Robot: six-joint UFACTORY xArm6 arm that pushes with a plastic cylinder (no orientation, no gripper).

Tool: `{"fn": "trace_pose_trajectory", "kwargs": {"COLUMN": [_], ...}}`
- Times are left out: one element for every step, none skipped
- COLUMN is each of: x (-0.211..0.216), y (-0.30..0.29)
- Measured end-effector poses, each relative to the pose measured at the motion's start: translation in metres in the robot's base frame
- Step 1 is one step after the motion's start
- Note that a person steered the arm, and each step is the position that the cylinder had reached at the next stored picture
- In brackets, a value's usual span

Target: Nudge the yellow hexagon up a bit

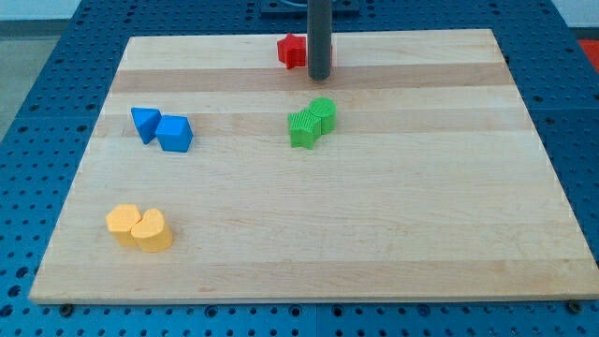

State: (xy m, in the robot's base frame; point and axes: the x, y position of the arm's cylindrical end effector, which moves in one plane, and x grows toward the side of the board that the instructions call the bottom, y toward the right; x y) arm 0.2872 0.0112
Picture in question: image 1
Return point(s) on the yellow hexagon block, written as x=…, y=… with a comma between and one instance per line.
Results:
x=120, y=222

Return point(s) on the green star block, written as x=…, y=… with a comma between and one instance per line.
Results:
x=304, y=129

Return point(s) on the green cylinder block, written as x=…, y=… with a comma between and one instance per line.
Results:
x=325, y=109

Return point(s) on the red star block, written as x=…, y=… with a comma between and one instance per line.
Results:
x=292, y=51

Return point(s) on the blue cube block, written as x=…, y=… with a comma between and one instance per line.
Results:
x=174, y=133

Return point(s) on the wooden board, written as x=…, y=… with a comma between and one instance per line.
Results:
x=433, y=186

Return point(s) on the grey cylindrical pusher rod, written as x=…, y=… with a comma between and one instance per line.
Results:
x=319, y=30

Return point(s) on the blue triangle block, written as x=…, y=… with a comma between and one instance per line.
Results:
x=146, y=121

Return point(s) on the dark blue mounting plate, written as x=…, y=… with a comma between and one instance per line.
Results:
x=276, y=8

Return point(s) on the yellow heart block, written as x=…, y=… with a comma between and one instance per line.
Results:
x=152, y=233

